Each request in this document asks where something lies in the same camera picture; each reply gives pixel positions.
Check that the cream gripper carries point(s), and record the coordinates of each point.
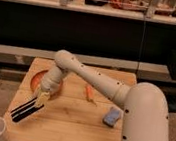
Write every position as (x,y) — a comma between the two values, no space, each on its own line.
(30,107)

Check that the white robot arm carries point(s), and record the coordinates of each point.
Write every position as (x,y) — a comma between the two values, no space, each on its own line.
(144,105)

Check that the orange ceramic bowl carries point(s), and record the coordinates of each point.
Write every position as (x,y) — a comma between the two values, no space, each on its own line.
(36,81)

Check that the blue eraser sponge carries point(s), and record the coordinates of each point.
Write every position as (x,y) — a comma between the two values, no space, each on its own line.
(111,117)

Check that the wooden table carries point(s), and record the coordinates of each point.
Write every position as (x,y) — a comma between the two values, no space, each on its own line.
(69,117)

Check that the orange carrot toy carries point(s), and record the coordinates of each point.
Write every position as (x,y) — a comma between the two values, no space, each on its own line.
(89,94)

